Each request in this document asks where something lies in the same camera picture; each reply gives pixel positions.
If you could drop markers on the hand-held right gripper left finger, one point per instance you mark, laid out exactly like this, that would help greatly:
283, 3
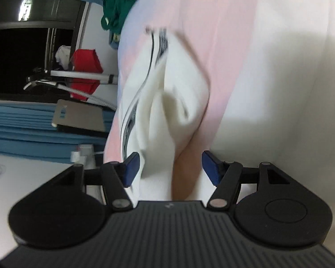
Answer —
131, 169

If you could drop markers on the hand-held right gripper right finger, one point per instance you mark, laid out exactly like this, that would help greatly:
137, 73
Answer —
210, 170

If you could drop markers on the white pants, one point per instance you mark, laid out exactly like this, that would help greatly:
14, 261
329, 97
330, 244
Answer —
162, 111

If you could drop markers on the garment steamer stand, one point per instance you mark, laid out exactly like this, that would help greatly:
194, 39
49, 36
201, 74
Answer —
81, 74

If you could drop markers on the pastel bed blanket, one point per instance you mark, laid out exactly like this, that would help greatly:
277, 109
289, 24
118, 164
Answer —
240, 61

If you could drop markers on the red garment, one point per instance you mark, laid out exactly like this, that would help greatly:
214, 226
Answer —
85, 61

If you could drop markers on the white hanging garment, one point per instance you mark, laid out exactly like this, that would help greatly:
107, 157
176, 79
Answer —
62, 57

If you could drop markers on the green garment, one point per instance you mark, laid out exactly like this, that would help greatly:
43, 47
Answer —
121, 5

